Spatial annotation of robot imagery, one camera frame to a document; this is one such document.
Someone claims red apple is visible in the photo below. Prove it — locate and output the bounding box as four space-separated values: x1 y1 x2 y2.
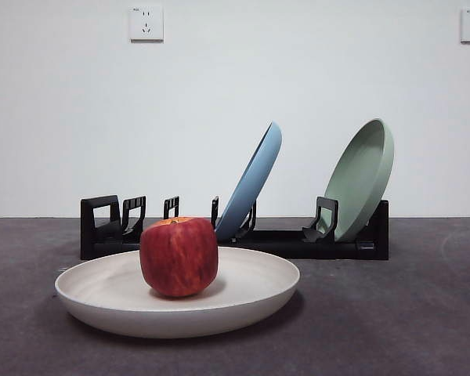
139 216 219 298

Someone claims pale yellow round plate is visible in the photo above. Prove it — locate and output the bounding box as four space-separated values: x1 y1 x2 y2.
54 245 302 340

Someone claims blue round plate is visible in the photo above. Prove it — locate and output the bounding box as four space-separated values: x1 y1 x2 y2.
213 121 283 240

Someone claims black plate rack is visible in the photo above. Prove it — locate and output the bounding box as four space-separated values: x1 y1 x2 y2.
80 194 390 261

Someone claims green round plate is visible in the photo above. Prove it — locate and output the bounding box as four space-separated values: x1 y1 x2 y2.
323 117 396 243

